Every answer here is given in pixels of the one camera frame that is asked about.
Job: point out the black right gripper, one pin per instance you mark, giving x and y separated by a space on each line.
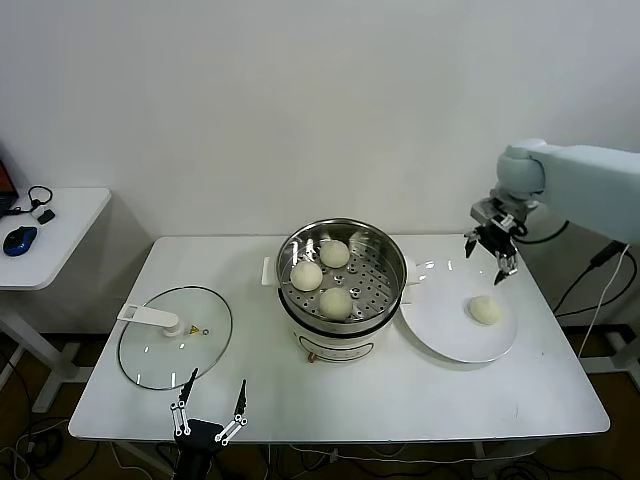
500 239

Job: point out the blue computer mouse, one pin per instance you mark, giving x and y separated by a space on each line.
20 240

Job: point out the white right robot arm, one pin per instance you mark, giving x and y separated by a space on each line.
590 185

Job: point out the laptop with red screen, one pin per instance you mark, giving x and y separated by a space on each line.
5 200

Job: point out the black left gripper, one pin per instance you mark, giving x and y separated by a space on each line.
197 450

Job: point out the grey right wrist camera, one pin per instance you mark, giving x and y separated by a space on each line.
484 209

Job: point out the steel perforated steamer basket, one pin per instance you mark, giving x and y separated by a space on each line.
372 307

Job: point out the small white side table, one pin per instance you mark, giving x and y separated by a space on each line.
65 240

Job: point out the large white table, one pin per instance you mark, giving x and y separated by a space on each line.
350 405

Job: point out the white electric cooking pot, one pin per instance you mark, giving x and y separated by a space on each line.
330 345

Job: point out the white round plate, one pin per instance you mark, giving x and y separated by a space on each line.
440 330

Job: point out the white steamed baozi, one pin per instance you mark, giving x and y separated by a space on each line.
306 276
335 254
484 310
335 304

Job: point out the small black device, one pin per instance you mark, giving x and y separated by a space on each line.
46 217

